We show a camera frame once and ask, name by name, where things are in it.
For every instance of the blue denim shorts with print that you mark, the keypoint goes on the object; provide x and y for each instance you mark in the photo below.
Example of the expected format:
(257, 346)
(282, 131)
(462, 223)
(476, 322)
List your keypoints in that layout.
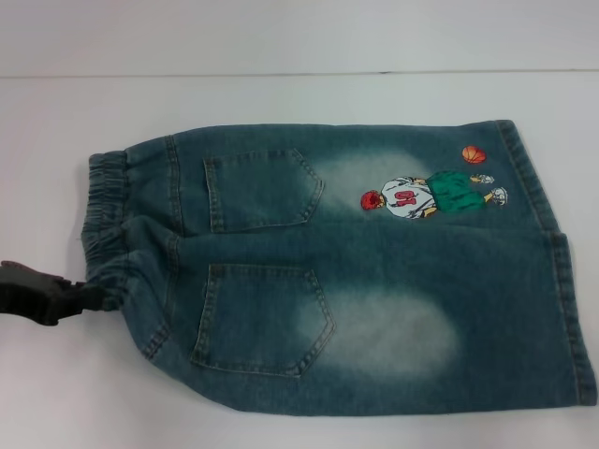
(374, 280)

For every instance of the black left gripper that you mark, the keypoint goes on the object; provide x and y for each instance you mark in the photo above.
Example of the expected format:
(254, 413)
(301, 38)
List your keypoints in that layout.
(33, 294)

